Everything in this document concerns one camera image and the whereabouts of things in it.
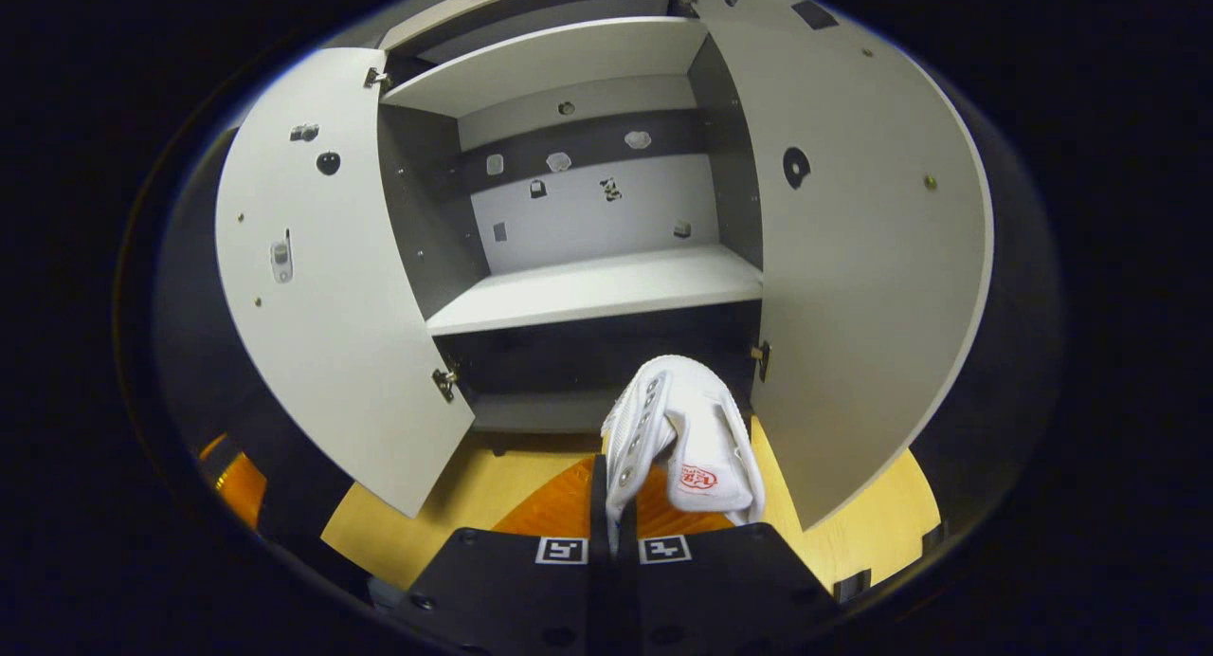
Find white door with headphones sticker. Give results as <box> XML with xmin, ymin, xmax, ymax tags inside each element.
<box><xmin>677</xmin><ymin>0</ymin><xmax>994</xmax><ymax>532</ymax></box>

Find white shoe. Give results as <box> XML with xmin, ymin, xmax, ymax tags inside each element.
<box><xmin>601</xmin><ymin>355</ymin><xmax>767</xmax><ymax>555</ymax></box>

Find white cabinet drawer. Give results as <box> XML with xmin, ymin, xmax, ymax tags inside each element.
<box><xmin>377</xmin><ymin>0</ymin><xmax>570</xmax><ymax>52</ymax></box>

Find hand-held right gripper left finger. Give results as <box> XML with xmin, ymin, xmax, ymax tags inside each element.
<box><xmin>406</xmin><ymin>453</ymin><xmax>615</xmax><ymax>656</ymax></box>

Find white door with phone sticker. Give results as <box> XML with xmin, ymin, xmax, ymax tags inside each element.
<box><xmin>216</xmin><ymin>47</ymin><xmax>476</xmax><ymax>519</ymax></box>

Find white cabinet shelf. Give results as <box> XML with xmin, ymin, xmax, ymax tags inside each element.
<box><xmin>425</xmin><ymin>244</ymin><xmax>765</xmax><ymax>337</ymax></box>
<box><xmin>381</xmin><ymin>16</ymin><xmax>711</xmax><ymax>119</ymax></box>

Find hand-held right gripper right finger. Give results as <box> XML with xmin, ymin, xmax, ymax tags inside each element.
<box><xmin>616</xmin><ymin>490</ymin><xmax>842</xmax><ymax>656</ymax></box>

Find white shoe cabinet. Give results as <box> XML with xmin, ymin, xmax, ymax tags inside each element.
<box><xmin>216</xmin><ymin>0</ymin><xmax>994</xmax><ymax>532</ymax></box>

